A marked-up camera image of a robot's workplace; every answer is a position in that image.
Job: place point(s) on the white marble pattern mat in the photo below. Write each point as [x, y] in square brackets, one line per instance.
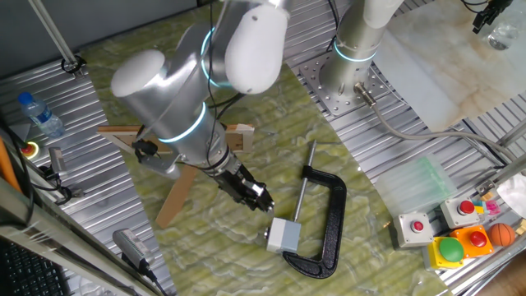
[444, 74]

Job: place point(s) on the green marble pattern mat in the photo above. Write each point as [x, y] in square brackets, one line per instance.
[230, 255]

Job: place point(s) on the grey box small red button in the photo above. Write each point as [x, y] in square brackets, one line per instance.
[413, 230]

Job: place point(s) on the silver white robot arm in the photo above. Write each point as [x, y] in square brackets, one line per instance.
[164, 90]

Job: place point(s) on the yellow box green button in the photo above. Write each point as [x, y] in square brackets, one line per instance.
[446, 252]

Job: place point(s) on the perforated aluminium base plate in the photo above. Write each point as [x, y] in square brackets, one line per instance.
[328, 103]

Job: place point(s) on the black keyboard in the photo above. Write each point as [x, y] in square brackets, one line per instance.
[24, 275]

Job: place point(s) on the aluminium frame beam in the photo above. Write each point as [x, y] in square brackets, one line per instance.
[61, 234]

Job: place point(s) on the clear glass cup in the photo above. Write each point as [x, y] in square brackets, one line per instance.
[507, 37]

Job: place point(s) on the red yellow emergency stop button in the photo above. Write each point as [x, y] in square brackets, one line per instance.
[29, 150]

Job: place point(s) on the small wooden block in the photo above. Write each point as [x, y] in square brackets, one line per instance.
[522, 227]

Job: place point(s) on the mini orange basketball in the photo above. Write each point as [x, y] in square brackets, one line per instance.
[501, 234]

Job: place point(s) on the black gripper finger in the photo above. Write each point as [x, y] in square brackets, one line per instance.
[267, 206]
[257, 191]

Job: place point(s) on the small pink cube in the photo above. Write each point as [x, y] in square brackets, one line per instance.
[493, 207]

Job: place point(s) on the orange box red button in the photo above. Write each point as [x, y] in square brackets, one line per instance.
[472, 242]

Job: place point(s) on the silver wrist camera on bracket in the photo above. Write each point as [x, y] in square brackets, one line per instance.
[162, 166]

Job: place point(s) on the wooden picture frame with stand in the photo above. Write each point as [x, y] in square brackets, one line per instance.
[119, 133]

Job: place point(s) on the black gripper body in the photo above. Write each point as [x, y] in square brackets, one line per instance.
[238, 183]

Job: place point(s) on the small yellow cube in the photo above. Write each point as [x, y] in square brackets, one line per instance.
[479, 209]

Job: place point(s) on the white cloth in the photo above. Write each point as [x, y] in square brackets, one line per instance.
[513, 195]

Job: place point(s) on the grey box large red button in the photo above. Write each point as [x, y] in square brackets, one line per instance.
[458, 214]

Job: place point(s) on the slanted metal pole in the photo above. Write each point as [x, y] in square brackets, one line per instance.
[50, 29]

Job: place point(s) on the clear water bottle blue cap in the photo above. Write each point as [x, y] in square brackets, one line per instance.
[41, 117]

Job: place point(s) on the aluminium profile bar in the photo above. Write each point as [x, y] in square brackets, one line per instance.
[505, 172]
[513, 133]

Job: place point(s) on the clear greenish plastic box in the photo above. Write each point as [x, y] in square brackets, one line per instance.
[415, 185]

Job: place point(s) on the grey push button box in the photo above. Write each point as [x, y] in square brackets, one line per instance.
[285, 236]

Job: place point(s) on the black C-clamp with steel screw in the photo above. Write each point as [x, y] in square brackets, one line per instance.
[335, 230]

